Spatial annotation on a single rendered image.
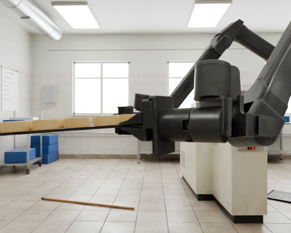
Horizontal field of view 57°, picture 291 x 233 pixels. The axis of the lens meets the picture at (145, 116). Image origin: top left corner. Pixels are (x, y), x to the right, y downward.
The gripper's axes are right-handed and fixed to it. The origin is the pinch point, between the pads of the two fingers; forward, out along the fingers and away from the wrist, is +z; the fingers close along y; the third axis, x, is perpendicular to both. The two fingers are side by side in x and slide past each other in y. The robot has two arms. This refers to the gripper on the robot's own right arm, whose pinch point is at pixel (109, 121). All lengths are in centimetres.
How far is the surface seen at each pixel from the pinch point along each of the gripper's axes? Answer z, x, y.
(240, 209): -188, -7, -91
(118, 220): -133, -109, -101
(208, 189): -238, -57, -91
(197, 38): -544, -189, 176
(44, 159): -286, -435, -90
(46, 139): -290, -430, -48
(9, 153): -194, -406, -62
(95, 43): -414, -399, 172
